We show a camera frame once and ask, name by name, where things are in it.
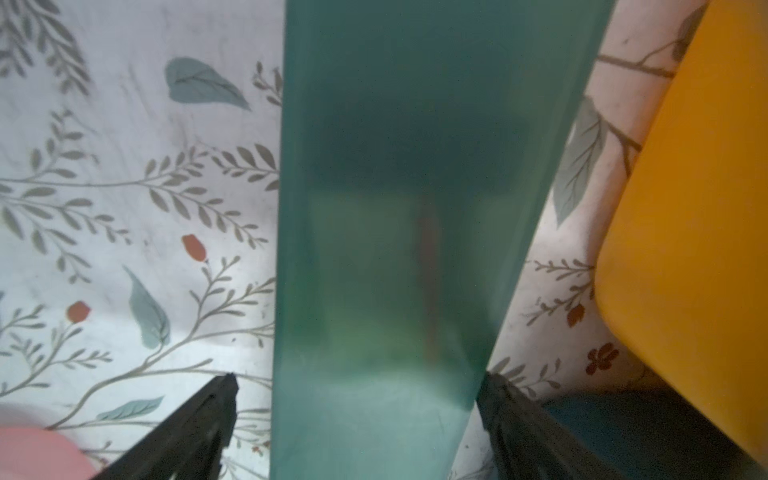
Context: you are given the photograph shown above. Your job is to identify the pink pencil case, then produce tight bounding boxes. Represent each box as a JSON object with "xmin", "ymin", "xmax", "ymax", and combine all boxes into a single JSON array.
[{"xmin": 1, "ymin": 427, "xmax": 97, "ymax": 480}]

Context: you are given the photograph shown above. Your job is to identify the yellow storage box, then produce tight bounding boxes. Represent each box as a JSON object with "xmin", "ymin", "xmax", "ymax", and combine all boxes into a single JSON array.
[{"xmin": 595, "ymin": 1, "xmax": 767, "ymax": 464}]

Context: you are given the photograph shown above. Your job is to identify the teal storage box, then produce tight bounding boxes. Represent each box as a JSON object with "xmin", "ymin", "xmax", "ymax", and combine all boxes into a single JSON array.
[{"xmin": 543, "ymin": 391, "xmax": 767, "ymax": 479}]

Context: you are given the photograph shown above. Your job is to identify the floral table mat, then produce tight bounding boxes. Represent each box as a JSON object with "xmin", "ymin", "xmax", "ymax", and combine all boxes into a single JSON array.
[{"xmin": 1, "ymin": 1, "xmax": 705, "ymax": 479}]

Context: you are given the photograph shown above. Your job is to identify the green pencil case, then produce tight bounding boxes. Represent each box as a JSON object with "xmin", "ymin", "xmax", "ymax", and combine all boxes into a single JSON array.
[{"xmin": 269, "ymin": 1, "xmax": 614, "ymax": 479}]

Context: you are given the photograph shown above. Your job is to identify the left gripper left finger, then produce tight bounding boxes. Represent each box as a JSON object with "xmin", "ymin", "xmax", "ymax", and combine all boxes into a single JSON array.
[{"xmin": 94, "ymin": 373, "xmax": 239, "ymax": 480}]

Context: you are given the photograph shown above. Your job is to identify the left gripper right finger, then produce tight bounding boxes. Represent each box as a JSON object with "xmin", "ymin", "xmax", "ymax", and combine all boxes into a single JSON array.
[{"xmin": 476, "ymin": 372, "xmax": 626, "ymax": 479}]

